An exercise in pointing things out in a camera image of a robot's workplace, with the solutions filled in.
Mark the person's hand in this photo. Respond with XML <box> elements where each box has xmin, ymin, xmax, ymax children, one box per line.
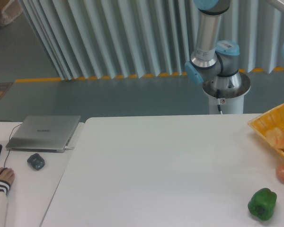
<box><xmin>0</xmin><ymin>167</ymin><xmax>15</xmax><ymax>185</ymax></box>

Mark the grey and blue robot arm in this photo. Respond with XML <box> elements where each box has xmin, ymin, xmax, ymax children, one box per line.
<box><xmin>185</xmin><ymin>0</ymin><xmax>284</xmax><ymax>82</ymax></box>

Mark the green bell pepper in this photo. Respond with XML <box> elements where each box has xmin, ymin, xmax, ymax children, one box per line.
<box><xmin>248</xmin><ymin>188</ymin><xmax>277</xmax><ymax>221</ymax></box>

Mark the bread loaf in basket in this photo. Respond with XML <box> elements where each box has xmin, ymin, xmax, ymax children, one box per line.
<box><xmin>266</xmin><ymin>127</ymin><xmax>284</xmax><ymax>149</ymax></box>

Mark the yellow plastic basket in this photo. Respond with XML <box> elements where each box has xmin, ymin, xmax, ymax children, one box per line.
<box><xmin>248</xmin><ymin>103</ymin><xmax>284</xmax><ymax>143</ymax></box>

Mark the dark earbuds case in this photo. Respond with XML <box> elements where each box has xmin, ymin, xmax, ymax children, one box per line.
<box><xmin>27</xmin><ymin>153</ymin><xmax>45</xmax><ymax>171</ymax></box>

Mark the silver laptop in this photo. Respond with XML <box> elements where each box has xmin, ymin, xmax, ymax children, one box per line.
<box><xmin>6</xmin><ymin>115</ymin><xmax>80</xmax><ymax>153</ymax></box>

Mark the white folding partition screen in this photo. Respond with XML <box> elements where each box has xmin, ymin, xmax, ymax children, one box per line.
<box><xmin>20</xmin><ymin>0</ymin><xmax>284</xmax><ymax>80</ymax></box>

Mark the orange egg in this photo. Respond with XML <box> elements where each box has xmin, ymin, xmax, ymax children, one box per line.
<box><xmin>275</xmin><ymin>165</ymin><xmax>284</xmax><ymax>183</ymax></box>

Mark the black mouse cable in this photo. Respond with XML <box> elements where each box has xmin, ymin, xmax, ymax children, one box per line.
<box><xmin>0</xmin><ymin>121</ymin><xmax>23</xmax><ymax>168</ymax></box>

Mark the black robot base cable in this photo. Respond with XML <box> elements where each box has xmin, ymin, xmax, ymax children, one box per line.
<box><xmin>215</xmin><ymin>88</ymin><xmax>223</xmax><ymax>115</ymax></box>

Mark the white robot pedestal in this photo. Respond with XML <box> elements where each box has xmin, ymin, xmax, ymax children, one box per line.
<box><xmin>203</xmin><ymin>71</ymin><xmax>251</xmax><ymax>114</ymax></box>

